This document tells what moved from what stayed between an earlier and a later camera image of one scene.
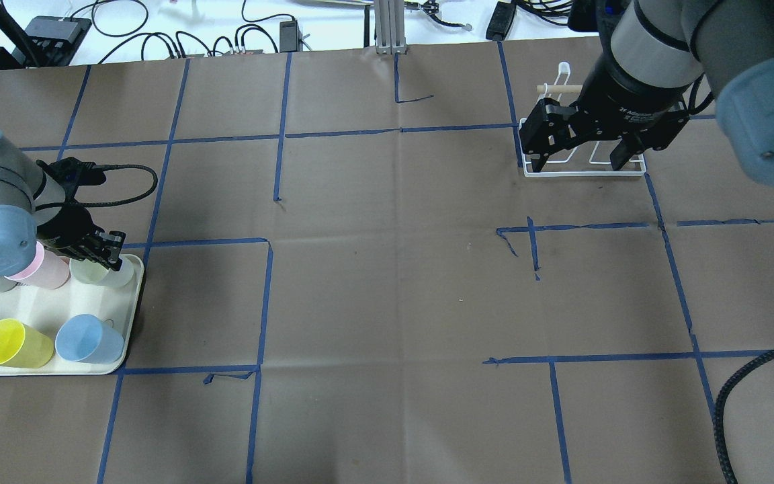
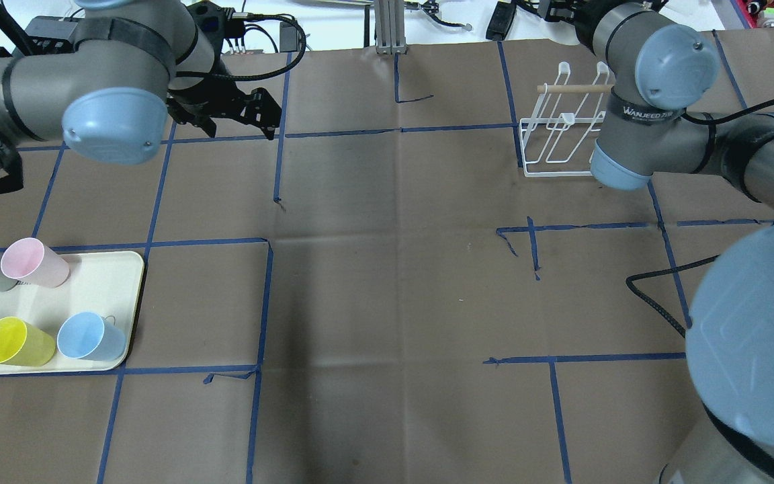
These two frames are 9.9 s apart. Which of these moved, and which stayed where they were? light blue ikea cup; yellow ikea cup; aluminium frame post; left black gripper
Moved: left black gripper
Stayed: light blue ikea cup; aluminium frame post; yellow ikea cup
